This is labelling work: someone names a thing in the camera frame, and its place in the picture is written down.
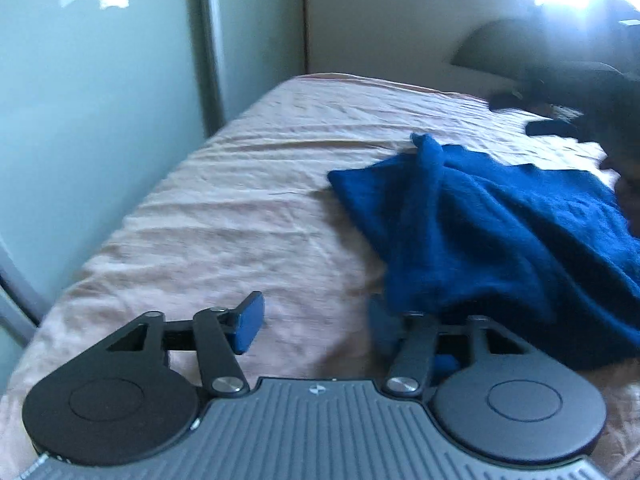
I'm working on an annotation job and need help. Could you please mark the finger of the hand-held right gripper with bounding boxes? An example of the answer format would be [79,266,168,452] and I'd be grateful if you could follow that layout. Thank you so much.
[487,87,532,113]
[525,118,581,139]

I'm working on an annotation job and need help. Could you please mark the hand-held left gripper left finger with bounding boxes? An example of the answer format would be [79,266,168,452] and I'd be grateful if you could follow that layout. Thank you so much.
[105,290,266,399]

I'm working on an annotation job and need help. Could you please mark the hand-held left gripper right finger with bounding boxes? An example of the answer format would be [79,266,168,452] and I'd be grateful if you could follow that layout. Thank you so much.
[367,298,538,397]

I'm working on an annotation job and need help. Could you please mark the blue towel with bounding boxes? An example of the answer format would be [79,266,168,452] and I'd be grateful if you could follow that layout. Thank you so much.
[327,132,640,372]

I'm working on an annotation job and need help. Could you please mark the dark pillow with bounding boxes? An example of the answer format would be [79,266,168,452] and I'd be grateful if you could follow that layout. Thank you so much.
[449,19,631,86]

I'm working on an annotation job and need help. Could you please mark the bed with pink sheet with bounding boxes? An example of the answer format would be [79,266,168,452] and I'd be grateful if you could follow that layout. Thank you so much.
[0,72,640,480]

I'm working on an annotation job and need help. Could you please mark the frosted glass wardrobe door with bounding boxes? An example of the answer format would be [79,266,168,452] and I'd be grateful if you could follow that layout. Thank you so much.
[0,0,221,326]

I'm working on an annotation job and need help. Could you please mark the silver wardrobe door frame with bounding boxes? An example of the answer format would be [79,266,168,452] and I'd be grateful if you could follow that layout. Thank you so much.
[186,0,227,137]

